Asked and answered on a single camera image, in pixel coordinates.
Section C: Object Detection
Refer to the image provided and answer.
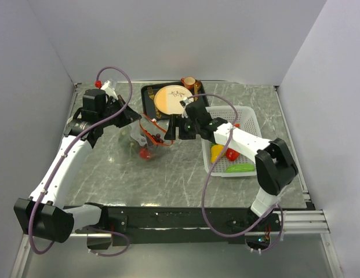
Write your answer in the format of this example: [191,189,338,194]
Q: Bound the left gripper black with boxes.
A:
[99,94,141,128]

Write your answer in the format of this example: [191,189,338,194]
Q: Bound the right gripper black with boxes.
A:
[164,114,201,140]

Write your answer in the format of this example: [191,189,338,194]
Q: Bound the dark purple grapes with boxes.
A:
[151,133,164,144]

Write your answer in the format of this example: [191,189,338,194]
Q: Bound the clear zip bag orange zipper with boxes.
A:
[118,113,174,160]

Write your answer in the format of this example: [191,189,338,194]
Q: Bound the red yellow apple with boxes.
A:
[139,148,152,160]

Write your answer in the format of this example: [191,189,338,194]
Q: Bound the yellow pear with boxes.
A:
[210,144,224,163]

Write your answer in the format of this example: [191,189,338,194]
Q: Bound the green cucumber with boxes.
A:
[225,163,255,173]

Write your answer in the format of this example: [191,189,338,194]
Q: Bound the green netted melon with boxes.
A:
[118,130,139,155]

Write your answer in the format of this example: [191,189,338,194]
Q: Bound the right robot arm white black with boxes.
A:
[165,102,299,231]

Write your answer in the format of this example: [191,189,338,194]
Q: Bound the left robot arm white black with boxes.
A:
[14,89,141,243]

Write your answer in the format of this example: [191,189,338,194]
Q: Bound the black serving tray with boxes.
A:
[141,81,194,121]

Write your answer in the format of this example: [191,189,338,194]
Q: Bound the gold fork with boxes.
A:
[148,86,162,119]

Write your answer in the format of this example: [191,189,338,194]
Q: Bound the cream orange plate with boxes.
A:
[154,85,192,115]

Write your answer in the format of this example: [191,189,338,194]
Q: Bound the orange ceramic cup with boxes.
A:
[181,76,196,90]

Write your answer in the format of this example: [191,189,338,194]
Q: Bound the gold spoon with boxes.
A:
[194,81,202,101]

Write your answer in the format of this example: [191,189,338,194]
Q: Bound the white plastic basket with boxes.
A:
[201,105,261,178]

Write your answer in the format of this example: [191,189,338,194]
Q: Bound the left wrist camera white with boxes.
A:
[94,79,118,99]

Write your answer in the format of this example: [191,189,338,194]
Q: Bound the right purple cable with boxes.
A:
[185,93,285,253]

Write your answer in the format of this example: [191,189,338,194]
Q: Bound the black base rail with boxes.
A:
[82,206,284,251]

